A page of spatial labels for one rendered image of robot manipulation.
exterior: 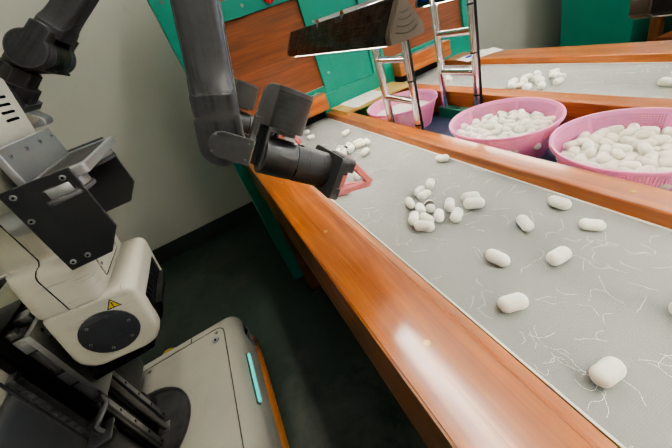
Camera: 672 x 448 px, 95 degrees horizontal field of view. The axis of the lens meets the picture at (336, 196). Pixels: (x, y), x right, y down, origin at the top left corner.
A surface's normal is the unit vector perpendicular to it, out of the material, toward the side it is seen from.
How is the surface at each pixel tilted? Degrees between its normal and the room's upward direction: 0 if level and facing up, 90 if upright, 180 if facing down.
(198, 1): 83
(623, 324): 0
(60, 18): 76
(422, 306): 0
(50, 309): 90
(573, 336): 0
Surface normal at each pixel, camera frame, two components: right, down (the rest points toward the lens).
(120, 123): 0.42, 0.35
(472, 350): -0.29, -0.82
